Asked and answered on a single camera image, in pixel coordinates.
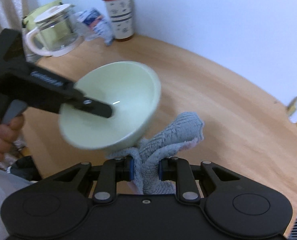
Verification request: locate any grey pink cleaning cloth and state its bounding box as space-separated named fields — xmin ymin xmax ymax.
xmin=107 ymin=112 xmax=204 ymax=195

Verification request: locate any pale green bowl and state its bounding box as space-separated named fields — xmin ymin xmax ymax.
xmin=59 ymin=61 xmax=161 ymax=152

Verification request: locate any person's left hand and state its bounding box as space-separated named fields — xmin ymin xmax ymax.
xmin=0 ymin=115 xmax=25 ymax=162

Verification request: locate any glass pitcher white lid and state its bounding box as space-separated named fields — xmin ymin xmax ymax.
xmin=25 ymin=3 xmax=84 ymax=57

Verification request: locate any blue white snack packet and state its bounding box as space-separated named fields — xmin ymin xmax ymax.
xmin=78 ymin=8 xmax=114 ymax=46

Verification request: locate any white tumbler red lid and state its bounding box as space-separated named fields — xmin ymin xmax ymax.
xmin=103 ymin=0 xmax=135 ymax=41

